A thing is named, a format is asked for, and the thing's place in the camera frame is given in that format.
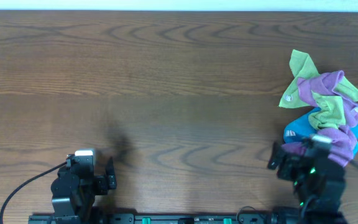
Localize light green cloth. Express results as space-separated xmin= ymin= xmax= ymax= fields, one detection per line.
xmin=310 ymin=72 xmax=358 ymax=129

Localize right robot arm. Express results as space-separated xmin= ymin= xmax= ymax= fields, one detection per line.
xmin=265 ymin=139 xmax=347 ymax=224

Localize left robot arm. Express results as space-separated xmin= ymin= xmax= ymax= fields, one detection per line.
xmin=51 ymin=154 xmax=117 ymax=224

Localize olive green cloth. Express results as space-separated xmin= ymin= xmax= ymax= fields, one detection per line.
xmin=278 ymin=49 xmax=319 ymax=109

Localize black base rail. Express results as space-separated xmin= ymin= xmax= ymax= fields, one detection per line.
xmin=28 ymin=207 xmax=344 ymax=224

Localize purple cloth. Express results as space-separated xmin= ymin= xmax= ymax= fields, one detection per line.
xmin=282 ymin=70 xmax=358 ymax=167

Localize blue cloth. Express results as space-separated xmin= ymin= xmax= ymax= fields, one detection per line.
xmin=282 ymin=108 xmax=358 ymax=158

